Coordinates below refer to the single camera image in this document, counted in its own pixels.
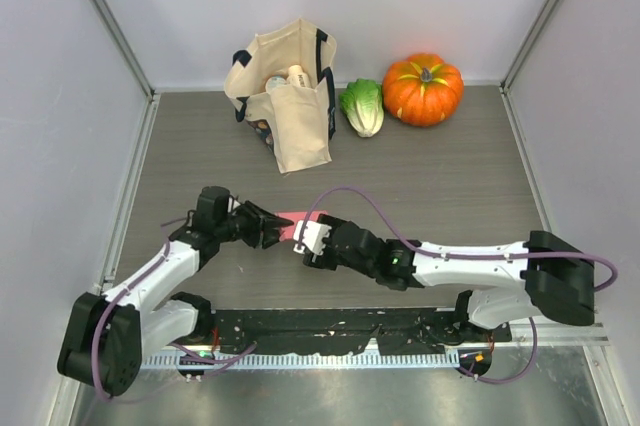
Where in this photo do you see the slotted cable duct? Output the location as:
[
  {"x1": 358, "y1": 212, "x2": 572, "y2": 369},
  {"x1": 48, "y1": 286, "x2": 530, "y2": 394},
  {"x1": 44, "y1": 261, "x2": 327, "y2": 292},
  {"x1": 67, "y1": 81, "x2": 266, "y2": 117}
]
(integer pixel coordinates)
[{"x1": 141, "y1": 348, "x2": 460, "y2": 375}]

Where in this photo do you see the beige bottle in bag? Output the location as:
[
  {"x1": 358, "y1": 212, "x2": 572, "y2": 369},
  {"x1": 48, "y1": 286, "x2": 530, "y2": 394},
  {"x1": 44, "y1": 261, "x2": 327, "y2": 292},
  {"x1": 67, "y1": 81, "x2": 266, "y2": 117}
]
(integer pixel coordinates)
[{"x1": 287, "y1": 65, "x2": 313, "y2": 88}]

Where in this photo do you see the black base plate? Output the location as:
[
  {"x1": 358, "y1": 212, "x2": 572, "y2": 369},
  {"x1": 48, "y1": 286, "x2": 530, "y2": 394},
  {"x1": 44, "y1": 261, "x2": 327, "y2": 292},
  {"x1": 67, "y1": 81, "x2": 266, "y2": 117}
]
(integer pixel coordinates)
[{"x1": 155, "y1": 306, "x2": 515, "y2": 356}]

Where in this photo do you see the pink paper box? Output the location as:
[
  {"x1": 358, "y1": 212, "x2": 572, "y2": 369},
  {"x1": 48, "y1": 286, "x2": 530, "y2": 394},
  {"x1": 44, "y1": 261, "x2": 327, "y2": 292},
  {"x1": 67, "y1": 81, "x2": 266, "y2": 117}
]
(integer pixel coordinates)
[{"x1": 275, "y1": 210, "x2": 327, "y2": 242}]

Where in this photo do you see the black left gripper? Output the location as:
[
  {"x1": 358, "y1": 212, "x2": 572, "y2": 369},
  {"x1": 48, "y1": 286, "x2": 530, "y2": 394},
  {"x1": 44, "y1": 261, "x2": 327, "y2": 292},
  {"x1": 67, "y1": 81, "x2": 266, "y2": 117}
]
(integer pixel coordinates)
[{"x1": 215, "y1": 201, "x2": 291, "y2": 248}]

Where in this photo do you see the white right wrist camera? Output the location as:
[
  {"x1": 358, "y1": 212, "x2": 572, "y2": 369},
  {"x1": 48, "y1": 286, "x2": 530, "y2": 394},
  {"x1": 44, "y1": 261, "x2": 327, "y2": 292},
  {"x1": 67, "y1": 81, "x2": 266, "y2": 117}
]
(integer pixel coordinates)
[{"x1": 293, "y1": 220, "x2": 331, "y2": 256}]

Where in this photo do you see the orange pumpkin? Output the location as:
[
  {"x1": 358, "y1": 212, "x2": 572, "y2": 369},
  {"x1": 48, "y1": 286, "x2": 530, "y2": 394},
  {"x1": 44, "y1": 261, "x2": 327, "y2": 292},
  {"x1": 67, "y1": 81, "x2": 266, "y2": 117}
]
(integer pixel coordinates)
[{"x1": 382, "y1": 53, "x2": 464, "y2": 127}]

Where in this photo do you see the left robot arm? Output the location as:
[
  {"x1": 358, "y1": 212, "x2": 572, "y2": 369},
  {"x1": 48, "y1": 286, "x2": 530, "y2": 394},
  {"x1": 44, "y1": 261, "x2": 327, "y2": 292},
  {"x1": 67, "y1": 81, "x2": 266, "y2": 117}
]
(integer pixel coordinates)
[{"x1": 57, "y1": 186, "x2": 295, "y2": 400}]

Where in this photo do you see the beige canvas tote bag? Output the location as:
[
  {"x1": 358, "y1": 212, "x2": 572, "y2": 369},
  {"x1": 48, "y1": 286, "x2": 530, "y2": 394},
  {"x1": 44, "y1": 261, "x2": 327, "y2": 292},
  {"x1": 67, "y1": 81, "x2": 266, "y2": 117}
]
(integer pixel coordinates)
[{"x1": 224, "y1": 18, "x2": 337, "y2": 174}]

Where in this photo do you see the white round container in bag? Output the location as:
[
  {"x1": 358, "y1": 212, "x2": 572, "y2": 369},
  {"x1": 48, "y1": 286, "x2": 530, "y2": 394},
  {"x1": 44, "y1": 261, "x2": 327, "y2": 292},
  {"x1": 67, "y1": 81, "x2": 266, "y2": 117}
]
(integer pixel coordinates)
[{"x1": 265, "y1": 75, "x2": 288, "y2": 93}]

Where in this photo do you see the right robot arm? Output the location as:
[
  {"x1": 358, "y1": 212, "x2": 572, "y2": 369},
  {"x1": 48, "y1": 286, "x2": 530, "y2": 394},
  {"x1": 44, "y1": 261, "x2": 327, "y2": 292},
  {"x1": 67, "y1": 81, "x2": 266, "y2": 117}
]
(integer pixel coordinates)
[{"x1": 293, "y1": 214, "x2": 595, "y2": 341}]

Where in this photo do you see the green lettuce toy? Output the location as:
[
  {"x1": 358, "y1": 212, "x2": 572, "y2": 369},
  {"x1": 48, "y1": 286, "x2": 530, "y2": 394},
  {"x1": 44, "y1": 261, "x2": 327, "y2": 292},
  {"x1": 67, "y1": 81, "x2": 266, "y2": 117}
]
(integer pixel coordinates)
[{"x1": 339, "y1": 78, "x2": 384, "y2": 138}]

